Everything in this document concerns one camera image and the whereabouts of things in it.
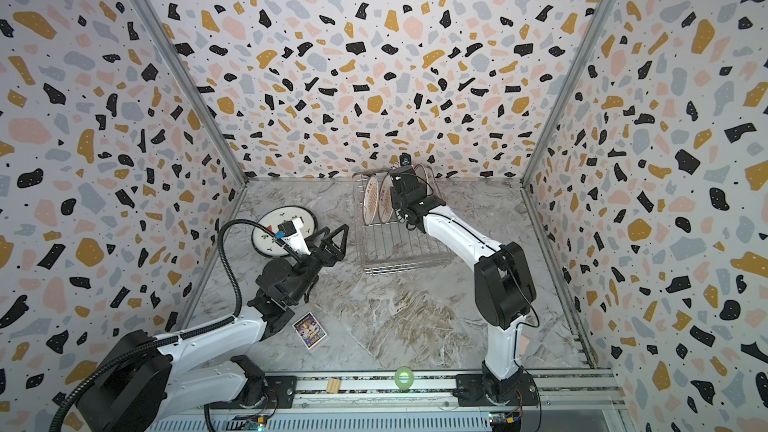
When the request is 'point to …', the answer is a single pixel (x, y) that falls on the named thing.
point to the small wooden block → (333, 386)
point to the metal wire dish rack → (386, 245)
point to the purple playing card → (309, 331)
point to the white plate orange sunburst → (371, 200)
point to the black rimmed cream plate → (268, 245)
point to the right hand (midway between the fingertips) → (402, 179)
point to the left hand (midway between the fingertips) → (338, 225)
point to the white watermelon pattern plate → (267, 244)
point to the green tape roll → (401, 385)
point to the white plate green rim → (385, 199)
